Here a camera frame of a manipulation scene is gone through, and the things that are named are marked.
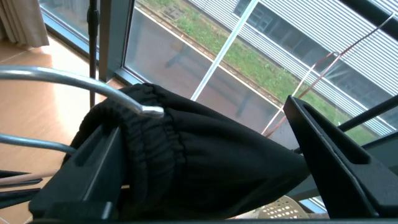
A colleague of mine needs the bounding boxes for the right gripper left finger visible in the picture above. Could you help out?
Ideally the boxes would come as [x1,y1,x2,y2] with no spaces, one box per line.
[28,124,127,220]

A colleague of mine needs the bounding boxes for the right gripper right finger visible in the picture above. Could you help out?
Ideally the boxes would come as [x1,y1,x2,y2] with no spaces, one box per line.
[283,95,398,218]

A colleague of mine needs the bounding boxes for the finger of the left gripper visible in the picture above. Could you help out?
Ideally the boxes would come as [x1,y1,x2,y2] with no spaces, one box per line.
[0,170,44,189]
[0,187,42,210]

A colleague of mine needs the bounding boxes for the pink clothes hanger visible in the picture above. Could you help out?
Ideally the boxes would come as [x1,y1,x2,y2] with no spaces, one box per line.
[0,64,165,187]
[261,12,396,138]

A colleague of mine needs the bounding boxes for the black shorts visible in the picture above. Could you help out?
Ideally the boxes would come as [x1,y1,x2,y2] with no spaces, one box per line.
[61,82,312,220]

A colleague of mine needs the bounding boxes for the white laundry basket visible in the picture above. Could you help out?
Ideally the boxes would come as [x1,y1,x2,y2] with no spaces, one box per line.
[257,195,310,220]

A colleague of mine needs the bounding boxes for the black clothes rack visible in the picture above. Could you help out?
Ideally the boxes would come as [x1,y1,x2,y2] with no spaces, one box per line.
[86,0,398,155]

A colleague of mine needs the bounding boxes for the window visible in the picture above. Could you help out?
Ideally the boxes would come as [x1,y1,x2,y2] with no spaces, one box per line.
[39,0,398,215]

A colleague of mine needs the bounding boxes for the beige curtain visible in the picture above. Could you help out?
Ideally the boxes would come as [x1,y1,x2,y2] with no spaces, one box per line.
[0,0,50,49]

